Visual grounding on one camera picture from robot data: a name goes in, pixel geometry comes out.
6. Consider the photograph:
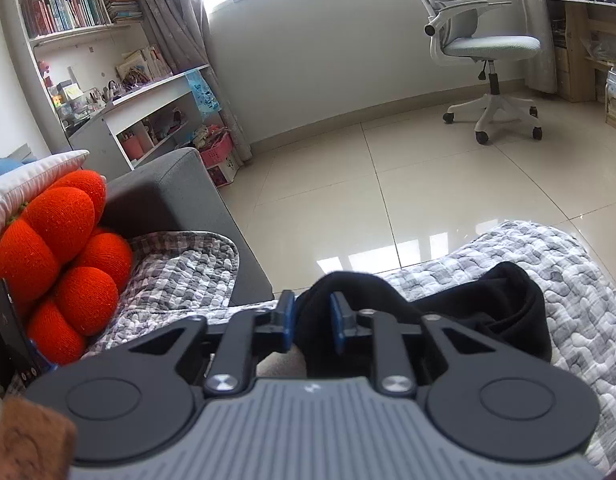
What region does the grey office chair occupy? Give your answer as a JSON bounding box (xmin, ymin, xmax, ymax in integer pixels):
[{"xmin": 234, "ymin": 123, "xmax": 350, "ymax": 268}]
[{"xmin": 395, "ymin": 0, "xmax": 544, "ymax": 146}]

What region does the grey sofa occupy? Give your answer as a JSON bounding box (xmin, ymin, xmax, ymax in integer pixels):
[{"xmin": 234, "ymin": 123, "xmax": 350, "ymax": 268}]
[{"xmin": 102, "ymin": 147, "xmax": 276, "ymax": 307}]

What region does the pink basket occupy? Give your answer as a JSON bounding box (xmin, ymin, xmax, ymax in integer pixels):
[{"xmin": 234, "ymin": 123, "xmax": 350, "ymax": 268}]
[{"xmin": 197, "ymin": 130, "xmax": 235, "ymax": 167}]

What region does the white bookshelf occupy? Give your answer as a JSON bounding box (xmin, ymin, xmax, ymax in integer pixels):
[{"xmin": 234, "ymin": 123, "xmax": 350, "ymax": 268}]
[{"xmin": 0, "ymin": 0, "xmax": 239, "ymax": 171}]

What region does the black shirt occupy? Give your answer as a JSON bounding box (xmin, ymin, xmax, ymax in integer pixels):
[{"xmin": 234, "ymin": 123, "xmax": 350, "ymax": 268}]
[{"xmin": 294, "ymin": 260, "xmax": 553, "ymax": 380}]

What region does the grey checkered quilt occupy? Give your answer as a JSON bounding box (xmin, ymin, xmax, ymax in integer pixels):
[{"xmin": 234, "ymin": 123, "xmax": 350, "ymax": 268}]
[{"xmin": 83, "ymin": 220, "xmax": 616, "ymax": 476}]

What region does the black smartphone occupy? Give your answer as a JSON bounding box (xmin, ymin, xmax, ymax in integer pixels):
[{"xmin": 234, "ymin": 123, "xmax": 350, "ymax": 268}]
[{"xmin": 0, "ymin": 279, "xmax": 40, "ymax": 382}]

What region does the printed white box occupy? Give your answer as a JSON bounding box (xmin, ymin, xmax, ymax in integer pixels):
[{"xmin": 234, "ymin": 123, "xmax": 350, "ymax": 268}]
[{"xmin": 207, "ymin": 152, "xmax": 242, "ymax": 189}]

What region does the blue printed bag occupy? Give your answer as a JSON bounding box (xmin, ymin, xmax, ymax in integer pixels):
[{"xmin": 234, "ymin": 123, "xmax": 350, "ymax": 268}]
[{"xmin": 184, "ymin": 69, "xmax": 222, "ymax": 115}]

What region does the grey curtain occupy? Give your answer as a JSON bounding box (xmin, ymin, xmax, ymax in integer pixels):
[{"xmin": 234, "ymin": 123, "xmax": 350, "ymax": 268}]
[
  {"xmin": 123, "ymin": 0, "xmax": 255, "ymax": 162},
  {"xmin": 508, "ymin": 0, "xmax": 559, "ymax": 97}
]

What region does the blue plush toy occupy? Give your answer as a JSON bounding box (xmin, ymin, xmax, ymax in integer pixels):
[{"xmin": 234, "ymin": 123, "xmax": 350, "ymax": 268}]
[{"xmin": 0, "ymin": 156, "xmax": 39, "ymax": 182}]

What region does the wooden desk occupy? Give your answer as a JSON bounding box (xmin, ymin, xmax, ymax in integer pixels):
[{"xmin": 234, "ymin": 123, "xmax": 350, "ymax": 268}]
[{"xmin": 545, "ymin": 0, "xmax": 616, "ymax": 136}]

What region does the white pillow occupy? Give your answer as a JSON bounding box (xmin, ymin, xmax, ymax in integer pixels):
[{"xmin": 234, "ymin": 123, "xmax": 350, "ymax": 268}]
[{"xmin": 0, "ymin": 150, "xmax": 91, "ymax": 247}]

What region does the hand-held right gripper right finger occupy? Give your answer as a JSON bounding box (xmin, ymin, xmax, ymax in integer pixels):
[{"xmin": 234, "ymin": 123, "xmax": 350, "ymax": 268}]
[{"xmin": 330, "ymin": 292, "xmax": 494, "ymax": 399}]

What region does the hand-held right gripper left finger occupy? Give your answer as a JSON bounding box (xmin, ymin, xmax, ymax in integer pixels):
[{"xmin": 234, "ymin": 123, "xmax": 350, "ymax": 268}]
[{"xmin": 128, "ymin": 290, "xmax": 296, "ymax": 400}]

